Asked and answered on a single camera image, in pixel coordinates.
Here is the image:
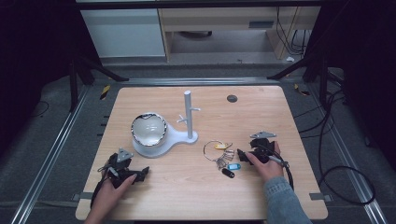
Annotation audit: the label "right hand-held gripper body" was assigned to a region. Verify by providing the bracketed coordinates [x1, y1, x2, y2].
[248, 130, 278, 165]

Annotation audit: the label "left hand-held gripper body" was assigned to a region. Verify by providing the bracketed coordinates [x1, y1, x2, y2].
[106, 147, 141, 189]

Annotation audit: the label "key ring with keys and tags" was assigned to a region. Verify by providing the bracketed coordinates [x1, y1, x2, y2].
[203, 139, 242, 179]

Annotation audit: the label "person's right hand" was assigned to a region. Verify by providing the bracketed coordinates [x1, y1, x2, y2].
[245, 141, 285, 184]

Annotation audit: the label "person's left hand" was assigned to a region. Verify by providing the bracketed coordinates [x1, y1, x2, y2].
[84, 173, 138, 222]

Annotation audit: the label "white bowl with silver rim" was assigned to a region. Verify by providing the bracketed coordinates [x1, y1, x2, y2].
[130, 112, 168, 148]

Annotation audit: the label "white stand with pegs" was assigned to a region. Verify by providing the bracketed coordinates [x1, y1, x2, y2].
[132, 90, 202, 159]

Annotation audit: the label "yellow black tape strip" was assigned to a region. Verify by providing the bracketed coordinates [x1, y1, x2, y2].
[99, 84, 112, 102]
[293, 82, 311, 97]

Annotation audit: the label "black metal stand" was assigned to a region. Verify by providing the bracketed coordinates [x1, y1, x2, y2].
[68, 55, 131, 114]
[266, 51, 332, 110]

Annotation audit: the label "light wooden desk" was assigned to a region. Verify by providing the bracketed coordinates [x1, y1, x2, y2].
[157, 6, 322, 63]

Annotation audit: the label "white cabinet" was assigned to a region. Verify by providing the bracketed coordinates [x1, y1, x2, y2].
[79, 7, 166, 59]

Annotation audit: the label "left hand-held gripper black cable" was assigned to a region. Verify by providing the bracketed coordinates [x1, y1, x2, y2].
[89, 163, 120, 210]

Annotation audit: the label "hand-held gripper black cable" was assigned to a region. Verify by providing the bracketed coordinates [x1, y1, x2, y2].
[266, 148, 295, 191]
[89, 163, 120, 210]

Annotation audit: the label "right hand-held gripper black cable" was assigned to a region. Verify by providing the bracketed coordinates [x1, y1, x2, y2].
[266, 148, 295, 191]

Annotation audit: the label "black floor cable loop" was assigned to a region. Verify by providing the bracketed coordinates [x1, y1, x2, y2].
[292, 88, 377, 206]

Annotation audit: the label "long metal floor rail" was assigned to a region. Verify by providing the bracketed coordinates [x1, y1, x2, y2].
[306, 83, 389, 224]
[9, 85, 91, 224]

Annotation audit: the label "short metal floor rail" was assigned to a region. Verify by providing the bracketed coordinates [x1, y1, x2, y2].
[122, 77, 281, 87]

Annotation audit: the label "thin black floor cable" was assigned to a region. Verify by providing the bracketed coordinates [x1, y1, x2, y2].
[30, 100, 50, 119]

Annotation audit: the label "black cables under desk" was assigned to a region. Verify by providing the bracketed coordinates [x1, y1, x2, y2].
[275, 7, 313, 58]

